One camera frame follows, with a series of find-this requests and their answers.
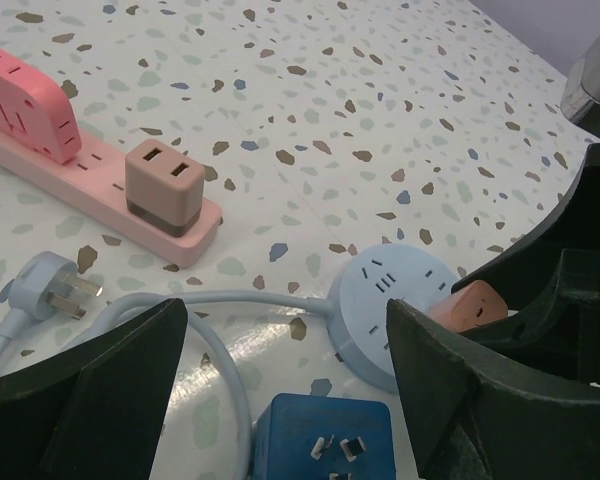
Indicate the pink power strip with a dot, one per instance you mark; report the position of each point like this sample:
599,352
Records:
40,140

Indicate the pink brown plug adapter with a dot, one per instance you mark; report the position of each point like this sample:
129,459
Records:
164,187

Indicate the blue round socket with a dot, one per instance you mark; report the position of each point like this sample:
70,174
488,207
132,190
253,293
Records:
360,293

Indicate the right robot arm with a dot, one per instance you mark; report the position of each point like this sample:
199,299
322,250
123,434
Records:
580,102

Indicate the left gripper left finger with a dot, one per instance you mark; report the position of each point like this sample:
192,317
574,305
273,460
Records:
94,411

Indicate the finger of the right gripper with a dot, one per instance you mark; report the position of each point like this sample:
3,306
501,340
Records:
558,262
564,343

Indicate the blue cube socket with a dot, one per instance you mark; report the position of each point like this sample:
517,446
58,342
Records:
309,437

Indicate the orange pink plug adapter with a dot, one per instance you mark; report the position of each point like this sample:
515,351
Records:
472,306

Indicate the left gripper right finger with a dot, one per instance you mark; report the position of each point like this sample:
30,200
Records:
472,413

